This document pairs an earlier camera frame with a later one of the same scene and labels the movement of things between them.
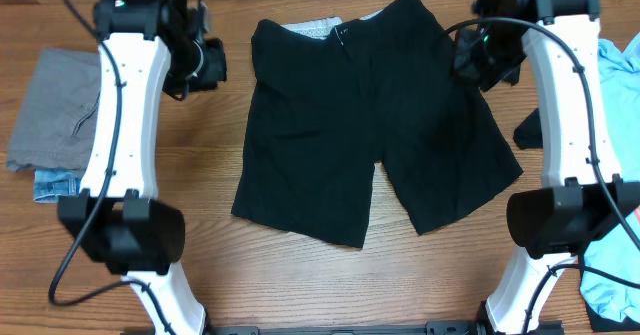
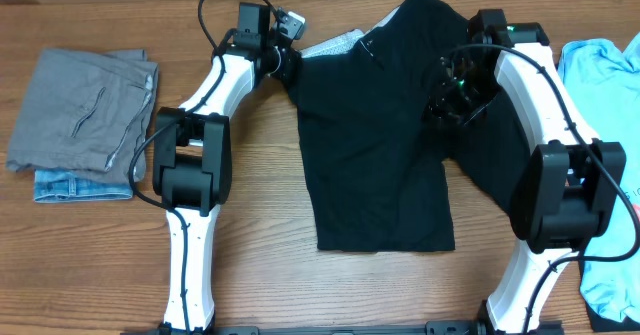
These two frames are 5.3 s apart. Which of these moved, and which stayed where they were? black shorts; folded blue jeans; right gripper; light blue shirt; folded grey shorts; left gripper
Moved: right gripper; left gripper; black shorts
Stayed: folded blue jeans; folded grey shorts; light blue shirt
